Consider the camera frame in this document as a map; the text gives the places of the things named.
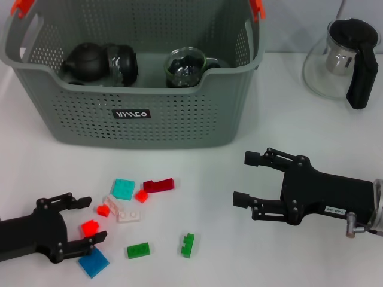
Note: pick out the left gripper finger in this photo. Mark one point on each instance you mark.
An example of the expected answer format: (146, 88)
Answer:
(98, 238)
(84, 202)

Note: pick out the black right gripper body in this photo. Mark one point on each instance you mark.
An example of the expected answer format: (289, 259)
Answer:
(326, 194)

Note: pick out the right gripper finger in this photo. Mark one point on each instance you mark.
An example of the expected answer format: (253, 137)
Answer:
(252, 158)
(241, 199)

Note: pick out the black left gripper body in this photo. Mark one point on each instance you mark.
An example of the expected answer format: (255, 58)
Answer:
(33, 236)

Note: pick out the large red toy brick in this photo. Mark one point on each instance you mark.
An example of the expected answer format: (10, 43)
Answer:
(89, 228)

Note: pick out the green stepped toy brick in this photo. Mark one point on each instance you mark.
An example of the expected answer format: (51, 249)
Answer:
(187, 246)

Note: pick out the grey perforated storage basket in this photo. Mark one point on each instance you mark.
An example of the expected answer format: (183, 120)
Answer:
(179, 131)

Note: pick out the small red toy brick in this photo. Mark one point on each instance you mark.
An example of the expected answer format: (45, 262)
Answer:
(103, 210)
(141, 196)

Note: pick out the blue square toy plate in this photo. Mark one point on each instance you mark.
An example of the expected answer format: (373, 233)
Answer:
(94, 264)

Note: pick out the teal square toy plate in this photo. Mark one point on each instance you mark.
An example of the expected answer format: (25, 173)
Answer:
(123, 189)

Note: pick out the green rectangular toy brick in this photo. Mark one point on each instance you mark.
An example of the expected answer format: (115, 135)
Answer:
(137, 250)

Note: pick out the dark red toy brick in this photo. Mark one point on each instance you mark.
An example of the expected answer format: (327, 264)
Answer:
(158, 185)

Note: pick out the black clay teapot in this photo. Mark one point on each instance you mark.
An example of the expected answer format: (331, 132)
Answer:
(83, 62)

